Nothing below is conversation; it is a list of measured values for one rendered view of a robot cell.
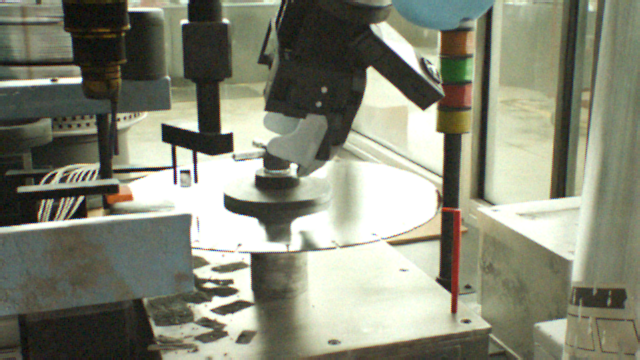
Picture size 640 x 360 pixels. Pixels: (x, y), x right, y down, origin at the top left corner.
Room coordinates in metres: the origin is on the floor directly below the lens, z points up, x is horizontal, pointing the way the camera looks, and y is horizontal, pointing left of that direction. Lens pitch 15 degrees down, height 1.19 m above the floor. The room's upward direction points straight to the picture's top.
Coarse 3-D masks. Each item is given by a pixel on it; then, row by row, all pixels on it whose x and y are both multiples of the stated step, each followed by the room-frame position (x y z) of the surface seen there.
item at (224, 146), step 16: (208, 96) 0.76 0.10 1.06; (208, 112) 0.76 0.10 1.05; (176, 128) 0.79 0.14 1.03; (192, 128) 0.78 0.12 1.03; (208, 128) 0.76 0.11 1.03; (176, 144) 0.79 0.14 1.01; (192, 144) 0.77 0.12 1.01; (208, 144) 0.75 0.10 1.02; (224, 144) 0.76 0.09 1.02; (176, 160) 0.79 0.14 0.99; (176, 176) 0.79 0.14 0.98
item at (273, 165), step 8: (256, 144) 0.85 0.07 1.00; (264, 144) 0.81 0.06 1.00; (240, 152) 0.80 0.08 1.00; (248, 152) 0.80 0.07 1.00; (256, 152) 0.80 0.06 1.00; (264, 152) 0.81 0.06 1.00; (232, 160) 0.80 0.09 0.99; (240, 160) 0.79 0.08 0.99; (248, 160) 0.80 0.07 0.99; (264, 160) 0.81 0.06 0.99; (272, 160) 0.81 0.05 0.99; (280, 160) 0.81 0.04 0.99; (264, 168) 0.81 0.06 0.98; (272, 168) 0.81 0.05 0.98; (280, 168) 0.81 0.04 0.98; (288, 168) 0.81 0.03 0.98
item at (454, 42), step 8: (440, 32) 1.03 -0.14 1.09; (448, 32) 1.02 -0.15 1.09; (456, 32) 1.02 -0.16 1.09; (464, 32) 1.02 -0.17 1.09; (472, 32) 1.03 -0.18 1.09; (440, 40) 1.03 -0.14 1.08; (448, 40) 1.02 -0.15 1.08; (456, 40) 1.02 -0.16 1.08; (464, 40) 1.02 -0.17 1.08; (472, 40) 1.03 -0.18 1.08; (440, 48) 1.03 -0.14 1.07; (448, 48) 1.02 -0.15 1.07; (456, 48) 1.02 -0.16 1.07; (464, 48) 1.02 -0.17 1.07; (472, 48) 1.03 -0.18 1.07; (456, 56) 1.02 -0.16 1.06; (464, 56) 1.02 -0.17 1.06
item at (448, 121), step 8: (440, 112) 1.03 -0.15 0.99; (448, 112) 1.02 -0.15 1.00; (456, 112) 1.02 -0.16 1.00; (464, 112) 1.02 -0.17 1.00; (440, 120) 1.03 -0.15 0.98; (448, 120) 1.02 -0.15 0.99; (456, 120) 1.02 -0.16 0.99; (464, 120) 1.02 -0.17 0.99; (440, 128) 1.03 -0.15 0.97; (448, 128) 1.02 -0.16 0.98; (456, 128) 1.02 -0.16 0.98; (464, 128) 1.02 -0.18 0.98
